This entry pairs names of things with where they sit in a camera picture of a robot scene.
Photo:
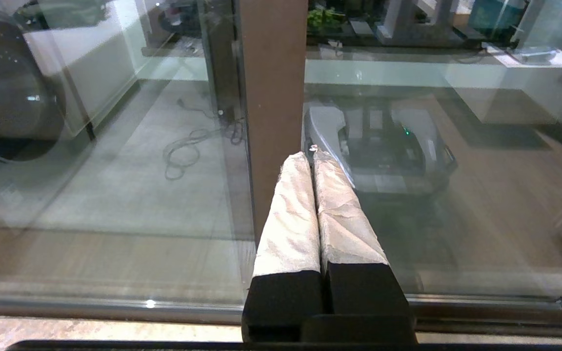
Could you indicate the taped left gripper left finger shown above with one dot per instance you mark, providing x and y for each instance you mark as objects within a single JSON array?
[{"x": 288, "y": 234}]

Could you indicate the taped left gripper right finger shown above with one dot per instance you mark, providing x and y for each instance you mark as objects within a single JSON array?
[{"x": 349, "y": 239}]

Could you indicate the metal sliding door track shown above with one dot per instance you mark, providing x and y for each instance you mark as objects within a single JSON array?
[{"x": 115, "y": 309}]

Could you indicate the grey rug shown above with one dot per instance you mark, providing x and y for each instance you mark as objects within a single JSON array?
[{"x": 115, "y": 195}]

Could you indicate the beige sofa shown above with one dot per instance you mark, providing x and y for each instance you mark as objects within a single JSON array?
[{"x": 95, "y": 73}]

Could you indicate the dark green cloth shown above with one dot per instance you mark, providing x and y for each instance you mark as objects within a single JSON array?
[{"x": 61, "y": 12}]

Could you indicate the brown fixed door frame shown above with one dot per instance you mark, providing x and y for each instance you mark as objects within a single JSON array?
[{"x": 273, "y": 97}]

